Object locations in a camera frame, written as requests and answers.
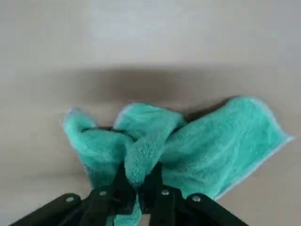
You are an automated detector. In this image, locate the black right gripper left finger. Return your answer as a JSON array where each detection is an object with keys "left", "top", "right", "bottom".
[{"left": 9, "top": 161, "right": 140, "bottom": 226}]

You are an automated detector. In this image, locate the green microfibre cloth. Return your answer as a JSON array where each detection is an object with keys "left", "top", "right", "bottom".
[{"left": 61, "top": 95, "right": 295, "bottom": 226}]

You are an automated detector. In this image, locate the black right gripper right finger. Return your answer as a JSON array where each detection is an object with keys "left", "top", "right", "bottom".
[{"left": 138, "top": 161, "right": 250, "bottom": 226}]

